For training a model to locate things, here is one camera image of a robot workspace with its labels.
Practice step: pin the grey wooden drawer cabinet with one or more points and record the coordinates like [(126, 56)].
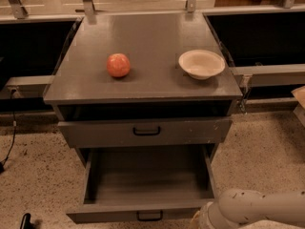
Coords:
[(155, 88)]

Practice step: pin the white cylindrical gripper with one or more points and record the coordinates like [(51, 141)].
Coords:
[(204, 216)]

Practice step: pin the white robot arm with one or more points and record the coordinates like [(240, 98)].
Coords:
[(236, 208)]

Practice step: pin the grey drawer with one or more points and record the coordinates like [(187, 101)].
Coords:
[(145, 132), (145, 184)]

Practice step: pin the black object at floor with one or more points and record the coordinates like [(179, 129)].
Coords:
[(26, 221)]

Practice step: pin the red orange apple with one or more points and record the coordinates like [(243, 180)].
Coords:
[(118, 65)]

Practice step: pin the white paper bowl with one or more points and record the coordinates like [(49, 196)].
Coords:
[(201, 64)]

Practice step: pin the grey top drawer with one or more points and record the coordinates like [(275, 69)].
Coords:
[(145, 132)]

